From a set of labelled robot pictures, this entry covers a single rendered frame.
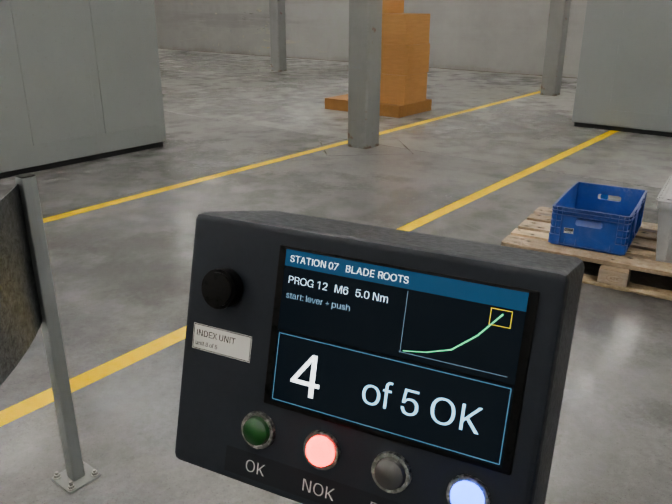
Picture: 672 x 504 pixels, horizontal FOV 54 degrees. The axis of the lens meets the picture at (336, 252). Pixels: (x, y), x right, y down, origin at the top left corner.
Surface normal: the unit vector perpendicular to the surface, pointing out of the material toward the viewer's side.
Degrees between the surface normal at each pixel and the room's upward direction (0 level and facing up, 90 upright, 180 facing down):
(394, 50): 90
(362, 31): 90
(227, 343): 75
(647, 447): 0
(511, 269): 52
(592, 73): 90
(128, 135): 90
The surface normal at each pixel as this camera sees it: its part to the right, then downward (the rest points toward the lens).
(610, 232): -0.52, 0.31
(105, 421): 0.00, -0.93
